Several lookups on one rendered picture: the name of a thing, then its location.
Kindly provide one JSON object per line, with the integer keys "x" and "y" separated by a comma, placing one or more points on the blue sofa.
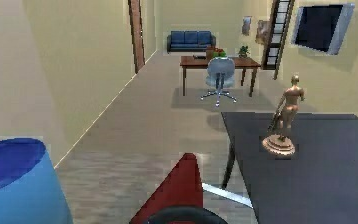
{"x": 190, "y": 40}

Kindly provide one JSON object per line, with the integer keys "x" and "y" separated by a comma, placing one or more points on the red and black chair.
{"x": 180, "y": 190}

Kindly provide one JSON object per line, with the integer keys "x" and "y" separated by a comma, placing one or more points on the wall television set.
{"x": 320, "y": 28}

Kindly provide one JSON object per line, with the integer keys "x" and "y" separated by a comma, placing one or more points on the brown wooden desk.
{"x": 193, "y": 62}

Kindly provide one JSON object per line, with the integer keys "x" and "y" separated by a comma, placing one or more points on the dark ladder shelf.
{"x": 277, "y": 33}

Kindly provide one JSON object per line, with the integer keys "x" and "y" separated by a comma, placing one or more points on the light blue office chair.
{"x": 220, "y": 71}

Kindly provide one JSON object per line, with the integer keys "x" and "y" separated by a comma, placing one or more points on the brown framed wall picture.
{"x": 262, "y": 32}

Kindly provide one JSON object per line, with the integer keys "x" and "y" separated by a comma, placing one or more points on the green house plant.
{"x": 243, "y": 51}

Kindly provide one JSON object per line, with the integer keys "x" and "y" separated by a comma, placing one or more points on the small black desk item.
{"x": 199, "y": 57}

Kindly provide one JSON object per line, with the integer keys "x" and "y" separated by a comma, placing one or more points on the bronze figure statue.
{"x": 287, "y": 113}

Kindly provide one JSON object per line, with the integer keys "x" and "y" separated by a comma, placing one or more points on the brown wooden room door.
{"x": 137, "y": 33}

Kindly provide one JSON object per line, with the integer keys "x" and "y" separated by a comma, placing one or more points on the red flowers in pot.
{"x": 216, "y": 52}

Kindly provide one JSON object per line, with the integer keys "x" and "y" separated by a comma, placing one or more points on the grey framed wall picture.
{"x": 246, "y": 25}

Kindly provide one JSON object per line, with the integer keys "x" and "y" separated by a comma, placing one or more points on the dark grey table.
{"x": 313, "y": 173}

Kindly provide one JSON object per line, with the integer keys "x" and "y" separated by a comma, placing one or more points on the blue round bin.
{"x": 17, "y": 190}

